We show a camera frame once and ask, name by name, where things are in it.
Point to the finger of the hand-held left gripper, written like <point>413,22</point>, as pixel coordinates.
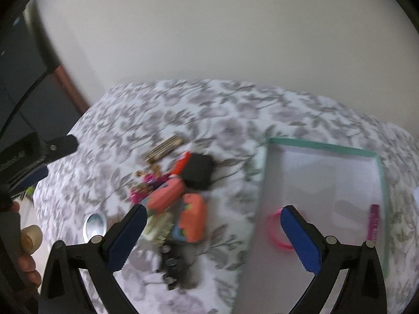
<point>34,176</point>
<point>64,145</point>

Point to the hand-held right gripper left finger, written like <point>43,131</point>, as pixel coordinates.
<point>126,238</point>

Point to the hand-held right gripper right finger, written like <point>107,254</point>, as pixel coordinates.
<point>301,242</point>

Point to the cream and pink small toy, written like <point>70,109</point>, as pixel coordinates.
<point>158,229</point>

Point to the coral and blue toy knife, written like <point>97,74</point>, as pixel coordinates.
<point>165,194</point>
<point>193,219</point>

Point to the white box with teal rim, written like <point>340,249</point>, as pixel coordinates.
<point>320,183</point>

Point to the person's left hand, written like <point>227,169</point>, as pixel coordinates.
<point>31,238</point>

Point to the black ribbed cylinders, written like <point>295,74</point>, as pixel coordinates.
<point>171,265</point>

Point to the dark cabinet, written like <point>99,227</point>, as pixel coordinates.
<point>23,72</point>

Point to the red battery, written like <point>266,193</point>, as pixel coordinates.
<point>180,164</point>

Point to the wooden comb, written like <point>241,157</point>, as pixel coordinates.
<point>163,148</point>

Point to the black square charger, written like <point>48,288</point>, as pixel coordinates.
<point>198,171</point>

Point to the grey floral bedsheet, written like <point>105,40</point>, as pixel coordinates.
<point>229,117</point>

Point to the brown wooden bed frame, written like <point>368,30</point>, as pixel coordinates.
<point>72,88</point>

